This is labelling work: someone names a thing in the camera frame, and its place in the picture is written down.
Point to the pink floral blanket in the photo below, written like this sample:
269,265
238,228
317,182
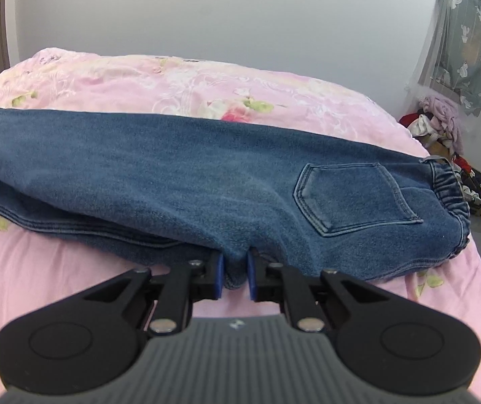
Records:
97,80

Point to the brown cardboard box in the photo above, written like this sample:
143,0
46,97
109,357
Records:
439,146

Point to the grey-green printed curtain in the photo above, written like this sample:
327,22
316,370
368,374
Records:
467,42

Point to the beige door frame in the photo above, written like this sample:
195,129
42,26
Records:
4,12

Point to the blue towel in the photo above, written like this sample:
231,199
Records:
181,185

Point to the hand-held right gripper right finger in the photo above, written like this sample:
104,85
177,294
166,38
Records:
251,278

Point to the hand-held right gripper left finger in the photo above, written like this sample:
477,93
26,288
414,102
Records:
219,277

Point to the pile of clothes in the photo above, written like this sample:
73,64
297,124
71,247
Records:
440,111

